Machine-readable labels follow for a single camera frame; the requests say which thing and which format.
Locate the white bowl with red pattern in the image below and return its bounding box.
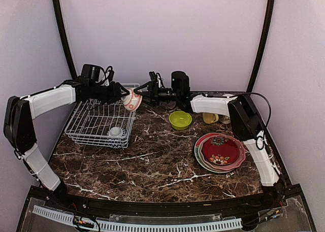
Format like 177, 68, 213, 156
121, 88, 142, 112

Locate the black front rail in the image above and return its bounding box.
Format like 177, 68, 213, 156
24, 185, 305, 219

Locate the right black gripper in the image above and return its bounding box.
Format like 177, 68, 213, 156
134, 81, 180, 107

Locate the pink rimmed plate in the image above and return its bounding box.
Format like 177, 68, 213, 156
204, 133, 246, 172

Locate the white slotted cable duct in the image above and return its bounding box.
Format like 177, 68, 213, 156
32, 205, 242, 232

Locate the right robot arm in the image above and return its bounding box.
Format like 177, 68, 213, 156
134, 71, 285, 209

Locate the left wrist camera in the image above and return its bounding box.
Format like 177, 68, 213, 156
102, 65, 114, 86

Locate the left black frame post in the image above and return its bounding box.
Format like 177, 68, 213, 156
52, 0, 77, 79

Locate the white patterned mug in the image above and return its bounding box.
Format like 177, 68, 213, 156
219, 115, 231, 124

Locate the light blue plate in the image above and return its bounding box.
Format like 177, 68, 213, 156
199, 141, 223, 171

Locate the pale yellow mug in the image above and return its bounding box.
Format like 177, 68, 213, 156
202, 113, 219, 124

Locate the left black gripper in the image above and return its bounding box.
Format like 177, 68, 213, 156
89, 81, 129, 105

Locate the white wire dish rack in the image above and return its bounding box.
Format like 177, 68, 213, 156
64, 100, 136, 149

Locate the small blue patterned bowl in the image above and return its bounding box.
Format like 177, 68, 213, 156
107, 126, 125, 141

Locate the lime green bowl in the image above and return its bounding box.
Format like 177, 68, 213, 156
169, 111, 192, 130

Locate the right black frame post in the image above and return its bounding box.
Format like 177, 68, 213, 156
246, 0, 275, 92

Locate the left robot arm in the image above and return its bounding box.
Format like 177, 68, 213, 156
3, 64, 130, 210

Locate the black frame post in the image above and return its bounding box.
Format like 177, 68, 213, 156
246, 0, 275, 92
52, 0, 77, 79

